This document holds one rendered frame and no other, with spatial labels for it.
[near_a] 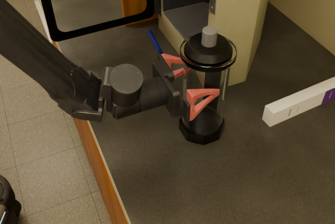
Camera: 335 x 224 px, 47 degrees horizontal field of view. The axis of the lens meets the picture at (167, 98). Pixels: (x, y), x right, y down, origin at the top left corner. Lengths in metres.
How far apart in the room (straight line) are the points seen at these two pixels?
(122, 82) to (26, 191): 1.43
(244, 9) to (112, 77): 0.36
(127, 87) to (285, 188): 0.39
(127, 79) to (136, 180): 0.24
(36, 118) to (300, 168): 1.72
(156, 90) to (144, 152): 0.18
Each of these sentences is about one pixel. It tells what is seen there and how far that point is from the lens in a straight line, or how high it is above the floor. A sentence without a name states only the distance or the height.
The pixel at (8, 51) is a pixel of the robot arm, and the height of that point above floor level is 1.28.
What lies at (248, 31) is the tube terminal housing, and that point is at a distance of 0.92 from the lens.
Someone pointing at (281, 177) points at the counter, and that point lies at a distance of 0.84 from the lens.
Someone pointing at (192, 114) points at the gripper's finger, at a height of 1.08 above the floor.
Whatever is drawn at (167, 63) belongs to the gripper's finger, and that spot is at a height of 1.11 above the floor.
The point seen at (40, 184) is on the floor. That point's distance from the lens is 2.02.
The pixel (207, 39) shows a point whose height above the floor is 1.20.
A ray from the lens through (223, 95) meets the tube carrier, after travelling 0.78.
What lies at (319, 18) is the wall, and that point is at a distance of 1.25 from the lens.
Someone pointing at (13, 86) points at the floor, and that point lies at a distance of 2.57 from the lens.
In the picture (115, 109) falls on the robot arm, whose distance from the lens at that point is 0.71.
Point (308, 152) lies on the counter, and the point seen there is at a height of 0.94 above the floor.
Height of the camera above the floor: 1.61
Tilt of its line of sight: 44 degrees down
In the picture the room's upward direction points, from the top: straight up
